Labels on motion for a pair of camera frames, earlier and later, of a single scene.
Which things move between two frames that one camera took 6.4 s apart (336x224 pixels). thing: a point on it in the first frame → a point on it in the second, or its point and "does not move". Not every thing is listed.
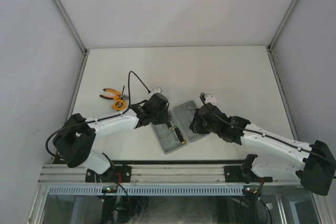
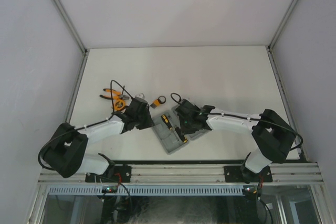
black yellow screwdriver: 180,135 does not move
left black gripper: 165,117 → 148,122
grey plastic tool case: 171,139 does not move
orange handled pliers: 120,96 does not move
